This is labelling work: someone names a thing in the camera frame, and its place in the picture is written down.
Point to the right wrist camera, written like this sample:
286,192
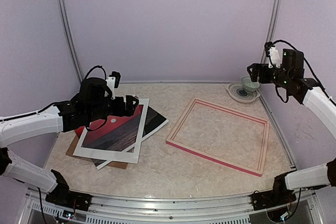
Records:
272,54

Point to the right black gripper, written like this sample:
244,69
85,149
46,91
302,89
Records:
263,67

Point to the left aluminium corner post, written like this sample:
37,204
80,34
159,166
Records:
69,39

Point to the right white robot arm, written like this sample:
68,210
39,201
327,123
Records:
306,117

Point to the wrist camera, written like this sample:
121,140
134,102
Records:
272,54
113,80

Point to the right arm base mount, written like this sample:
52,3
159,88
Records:
278,195

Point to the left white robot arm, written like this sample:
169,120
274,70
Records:
22,127

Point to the white photo mat border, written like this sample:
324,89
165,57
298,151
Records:
118,140

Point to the brown cardboard backing board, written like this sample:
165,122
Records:
97,162

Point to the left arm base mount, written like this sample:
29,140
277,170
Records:
63,196

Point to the white swirl pattern plate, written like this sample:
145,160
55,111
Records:
239,94

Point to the pale green ceramic bowl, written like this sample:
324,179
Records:
249,85

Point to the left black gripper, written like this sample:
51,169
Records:
121,112

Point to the pink wooden picture frame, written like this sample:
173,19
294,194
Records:
222,135

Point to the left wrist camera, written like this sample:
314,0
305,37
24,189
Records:
113,80

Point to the red sunset sea photo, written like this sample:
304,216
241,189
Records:
154,122

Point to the aluminium corner post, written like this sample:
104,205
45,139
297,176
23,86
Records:
69,39
273,20

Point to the aluminium front rail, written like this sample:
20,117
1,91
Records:
224,209

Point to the right aluminium corner post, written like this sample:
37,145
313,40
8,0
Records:
273,20

